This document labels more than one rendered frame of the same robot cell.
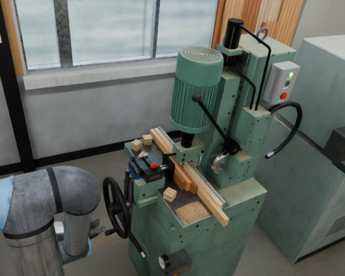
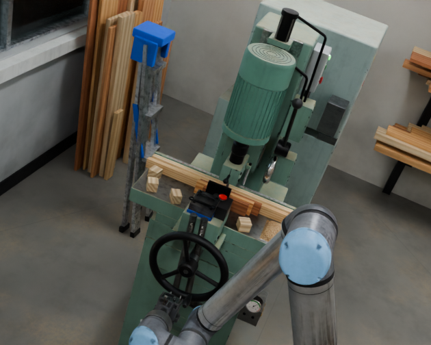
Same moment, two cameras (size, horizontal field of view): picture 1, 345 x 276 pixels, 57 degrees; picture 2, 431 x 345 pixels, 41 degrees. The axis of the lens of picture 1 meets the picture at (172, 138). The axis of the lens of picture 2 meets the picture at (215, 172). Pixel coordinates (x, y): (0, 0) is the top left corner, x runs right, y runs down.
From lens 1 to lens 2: 1.32 m
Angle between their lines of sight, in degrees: 39
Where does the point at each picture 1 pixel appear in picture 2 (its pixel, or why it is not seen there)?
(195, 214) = not seen: hidden behind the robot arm
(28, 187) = (325, 230)
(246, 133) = (299, 129)
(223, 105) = not seen: hidden behind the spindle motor
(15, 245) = (324, 289)
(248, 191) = (275, 194)
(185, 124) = (258, 135)
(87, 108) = not seen: outside the picture
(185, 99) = (263, 108)
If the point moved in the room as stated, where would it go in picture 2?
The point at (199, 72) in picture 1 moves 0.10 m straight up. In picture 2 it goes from (286, 75) to (296, 46)
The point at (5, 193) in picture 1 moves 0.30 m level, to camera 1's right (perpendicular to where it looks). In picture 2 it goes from (322, 241) to (398, 212)
